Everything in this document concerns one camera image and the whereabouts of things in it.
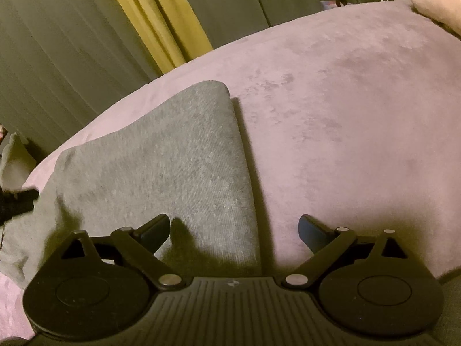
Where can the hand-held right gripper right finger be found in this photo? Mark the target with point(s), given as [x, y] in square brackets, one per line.
[310, 230]

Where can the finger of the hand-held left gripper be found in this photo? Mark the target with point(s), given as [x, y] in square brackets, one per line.
[18, 203]

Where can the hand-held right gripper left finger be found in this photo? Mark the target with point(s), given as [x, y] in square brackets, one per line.
[155, 232]

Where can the grey sweat pants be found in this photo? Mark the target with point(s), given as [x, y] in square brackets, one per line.
[162, 165]

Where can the grey cloth on chair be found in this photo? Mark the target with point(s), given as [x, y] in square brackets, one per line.
[14, 164]

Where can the pink blanket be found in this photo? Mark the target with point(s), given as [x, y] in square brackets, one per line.
[342, 115]

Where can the yellow curtain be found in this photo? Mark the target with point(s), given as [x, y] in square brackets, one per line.
[158, 18]

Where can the small pink item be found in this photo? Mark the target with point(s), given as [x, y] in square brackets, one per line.
[333, 3]

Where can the pink pillow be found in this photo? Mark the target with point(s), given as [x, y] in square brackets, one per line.
[437, 5]

